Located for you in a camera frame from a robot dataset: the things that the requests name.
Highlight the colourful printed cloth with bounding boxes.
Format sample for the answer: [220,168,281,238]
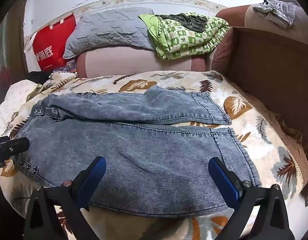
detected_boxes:
[54,60,78,74]

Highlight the cream speckled sheet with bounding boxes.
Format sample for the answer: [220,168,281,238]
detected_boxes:
[0,79,45,133]

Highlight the green patterned quilt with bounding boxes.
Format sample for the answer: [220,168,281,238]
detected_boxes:
[139,12,230,60]

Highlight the black cloth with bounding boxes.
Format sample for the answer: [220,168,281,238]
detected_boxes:
[29,71,53,84]

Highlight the red shopping bag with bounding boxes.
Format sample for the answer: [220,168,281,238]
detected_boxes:
[24,14,78,72]

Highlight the grey quilted pillow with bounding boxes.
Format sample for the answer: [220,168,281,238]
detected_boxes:
[63,7,157,59]

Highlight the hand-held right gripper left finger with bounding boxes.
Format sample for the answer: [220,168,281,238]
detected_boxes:
[24,156,107,240]

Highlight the blue denim pants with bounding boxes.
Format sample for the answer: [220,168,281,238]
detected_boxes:
[12,85,260,218]

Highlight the cream leaf-print blanket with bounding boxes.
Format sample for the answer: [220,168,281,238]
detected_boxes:
[0,70,308,240]

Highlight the light grey crumpled cloth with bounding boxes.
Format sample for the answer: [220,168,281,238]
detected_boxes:
[253,0,298,28]

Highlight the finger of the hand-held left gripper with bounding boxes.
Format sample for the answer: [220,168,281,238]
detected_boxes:
[0,136,30,170]

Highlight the dark grey cloth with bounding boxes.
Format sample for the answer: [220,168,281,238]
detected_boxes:
[160,14,208,33]

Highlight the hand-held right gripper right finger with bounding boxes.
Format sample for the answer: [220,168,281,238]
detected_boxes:
[208,157,295,240]

